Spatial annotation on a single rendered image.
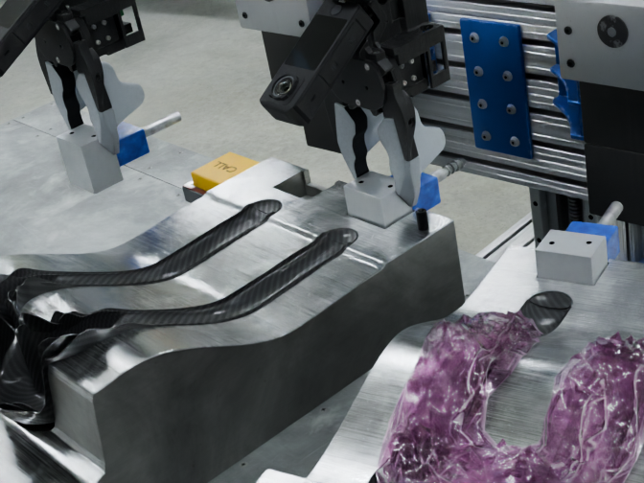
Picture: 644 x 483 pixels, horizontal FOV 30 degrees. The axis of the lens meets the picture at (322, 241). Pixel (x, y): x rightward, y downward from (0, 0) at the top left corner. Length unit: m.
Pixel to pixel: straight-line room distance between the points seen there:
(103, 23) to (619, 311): 0.56
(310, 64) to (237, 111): 2.75
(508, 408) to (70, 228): 0.72
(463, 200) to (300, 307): 2.00
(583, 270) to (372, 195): 0.20
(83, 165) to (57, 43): 0.12
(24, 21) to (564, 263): 0.54
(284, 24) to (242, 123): 2.12
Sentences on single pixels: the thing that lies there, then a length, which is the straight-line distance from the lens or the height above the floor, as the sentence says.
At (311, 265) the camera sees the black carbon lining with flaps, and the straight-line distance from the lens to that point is 1.06.
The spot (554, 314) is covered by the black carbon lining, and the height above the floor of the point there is 0.85.
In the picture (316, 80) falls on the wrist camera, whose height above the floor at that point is 1.05.
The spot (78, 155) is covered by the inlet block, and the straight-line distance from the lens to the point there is 1.23.
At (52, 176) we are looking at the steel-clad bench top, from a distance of 1.57.
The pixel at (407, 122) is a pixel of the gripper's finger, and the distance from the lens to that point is 1.03.
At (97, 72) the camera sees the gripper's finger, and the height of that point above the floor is 1.03.
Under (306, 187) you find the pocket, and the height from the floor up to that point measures 0.87.
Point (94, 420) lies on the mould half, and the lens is 0.89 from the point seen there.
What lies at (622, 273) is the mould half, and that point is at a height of 0.85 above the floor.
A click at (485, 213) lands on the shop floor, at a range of 2.92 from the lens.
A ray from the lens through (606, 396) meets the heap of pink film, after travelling 0.82.
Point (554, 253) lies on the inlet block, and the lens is 1.02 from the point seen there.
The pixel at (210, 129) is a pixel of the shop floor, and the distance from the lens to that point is 3.66.
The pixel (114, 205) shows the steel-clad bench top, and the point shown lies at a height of 0.80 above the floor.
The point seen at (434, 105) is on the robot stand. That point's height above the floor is 0.77.
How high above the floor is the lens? 1.41
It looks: 29 degrees down
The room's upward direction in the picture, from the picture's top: 12 degrees counter-clockwise
